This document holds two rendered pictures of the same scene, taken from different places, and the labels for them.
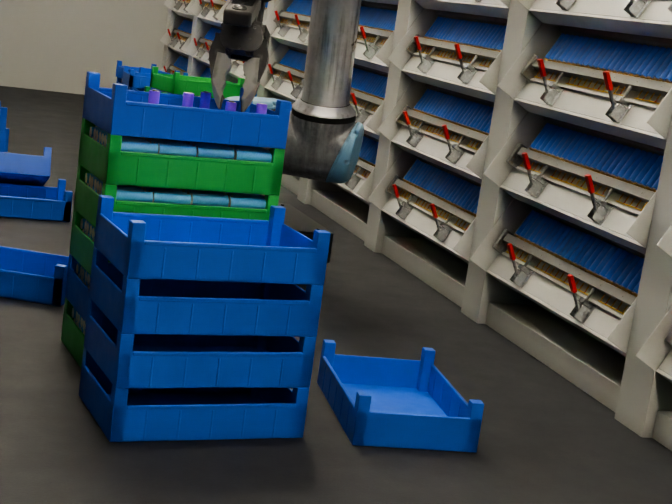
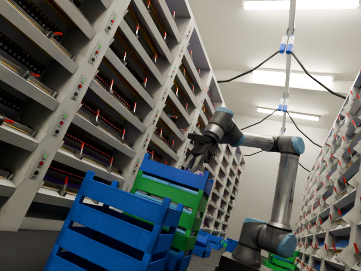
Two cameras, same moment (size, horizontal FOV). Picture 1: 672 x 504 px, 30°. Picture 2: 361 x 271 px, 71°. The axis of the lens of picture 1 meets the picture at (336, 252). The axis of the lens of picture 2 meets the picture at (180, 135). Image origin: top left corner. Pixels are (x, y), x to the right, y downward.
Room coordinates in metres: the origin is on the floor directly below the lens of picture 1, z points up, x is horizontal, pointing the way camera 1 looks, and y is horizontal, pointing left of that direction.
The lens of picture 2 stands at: (1.25, -0.50, 0.30)
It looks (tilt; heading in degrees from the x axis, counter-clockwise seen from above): 15 degrees up; 45
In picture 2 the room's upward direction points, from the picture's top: 20 degrees clockwise
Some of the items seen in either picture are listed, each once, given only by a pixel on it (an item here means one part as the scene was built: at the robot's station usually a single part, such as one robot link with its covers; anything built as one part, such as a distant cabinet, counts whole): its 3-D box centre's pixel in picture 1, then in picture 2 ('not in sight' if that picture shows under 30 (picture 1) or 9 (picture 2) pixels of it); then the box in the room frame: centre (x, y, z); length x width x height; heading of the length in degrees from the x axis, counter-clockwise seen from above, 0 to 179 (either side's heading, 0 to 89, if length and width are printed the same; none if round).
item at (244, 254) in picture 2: not in sight; (247, 252); (2.97, 0.25, 0.19); 0.19 x 0.19 x 0.10
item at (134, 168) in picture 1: (180, 156); (172, 192); (2.12, 0.29, 0.36); 0.30 x 0.20 x 0.08; 116
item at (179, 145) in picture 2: not in sight; (177, 143); (2.98, 1.20, 0.88); 0.20 x 0.09 x 1.75; 109
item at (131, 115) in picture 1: (185, 109); (178, 175); (2.12, 0.29, 0.44); 0.30 x 0.20 x 0.08; 116
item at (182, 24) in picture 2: not in sight; (145, 111); (2.31, 0.98, 0.88); 0.20 x 0.09 x 1.75; 109
